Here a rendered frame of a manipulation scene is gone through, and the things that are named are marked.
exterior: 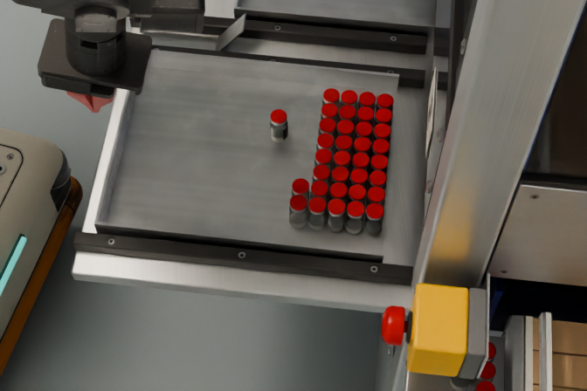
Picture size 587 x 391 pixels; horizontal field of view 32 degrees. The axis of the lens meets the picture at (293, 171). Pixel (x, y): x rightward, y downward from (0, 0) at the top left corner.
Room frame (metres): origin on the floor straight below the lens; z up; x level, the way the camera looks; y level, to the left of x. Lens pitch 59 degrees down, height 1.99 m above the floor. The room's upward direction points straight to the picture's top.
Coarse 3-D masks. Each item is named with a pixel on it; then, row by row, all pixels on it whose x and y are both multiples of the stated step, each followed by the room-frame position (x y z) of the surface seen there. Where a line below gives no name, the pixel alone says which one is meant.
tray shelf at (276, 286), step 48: (240, 48) 0.85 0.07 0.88; (288, 48) 0.85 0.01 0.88; (336, 48) 0.85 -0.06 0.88; (432, 48) 0.85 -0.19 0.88; (96, 192) 0.63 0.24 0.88; (384, 240) 0.56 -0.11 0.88; (192, 288) 0.50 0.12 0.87; (240, 288) 0.50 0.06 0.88; (288, 288) 0.50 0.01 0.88; (336, 288) 0.50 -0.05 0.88; (384, 288) 0.50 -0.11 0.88
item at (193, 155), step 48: (144, 96) 0.77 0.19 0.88; (192, 96) 0.77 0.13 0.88; (240, 96) 0.77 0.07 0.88; (288, 96) 0.77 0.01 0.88; (144, 144) 0.70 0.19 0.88; (192, 144) 0.70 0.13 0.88; (240, 144) 0.70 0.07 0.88; (288, 144) 0.70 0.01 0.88; (144, 192) 0.63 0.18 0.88; (192, 192) 0.63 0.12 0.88; (240, 192) 0.63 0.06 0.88; (288, 192) 0.63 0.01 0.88; (192, 240) 0.55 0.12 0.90; (240, 240) 0.55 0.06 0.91; (288, 240) 0.56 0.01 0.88; (336, 240) 0.56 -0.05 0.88
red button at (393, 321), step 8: (384, 312) 0.42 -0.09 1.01; (392, 312) 0.41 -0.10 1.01; (400, 312) 0.41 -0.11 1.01; (384, 320) 0.41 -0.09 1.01; (392, 320) 0.41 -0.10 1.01; (400, 320) 0.41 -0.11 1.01; (384, 328) 0.40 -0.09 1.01; (392, 328) 0.40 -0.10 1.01; (400, 328) 0.40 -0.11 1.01; (384, 336) 0.39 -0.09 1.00; (392, 336) 0.39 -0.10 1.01; (400, 336) 0.39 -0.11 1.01; (392, 344) 0.39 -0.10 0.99; (400, 344) 0.39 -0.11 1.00
